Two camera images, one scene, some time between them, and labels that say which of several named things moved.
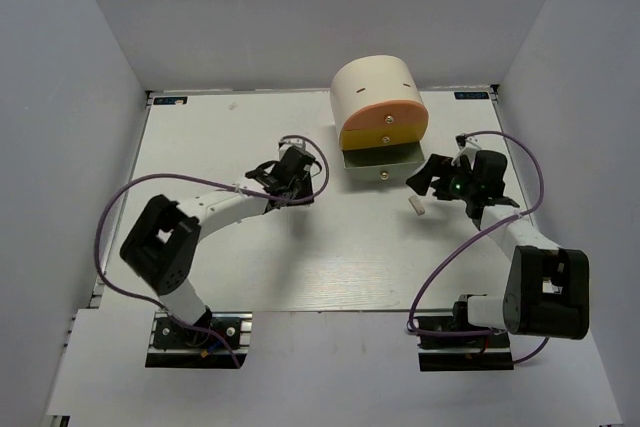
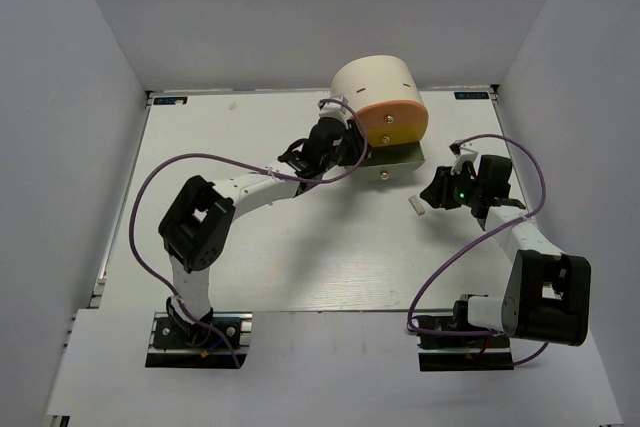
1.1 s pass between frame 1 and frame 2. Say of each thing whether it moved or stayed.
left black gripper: moved
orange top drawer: stayed
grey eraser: stayed
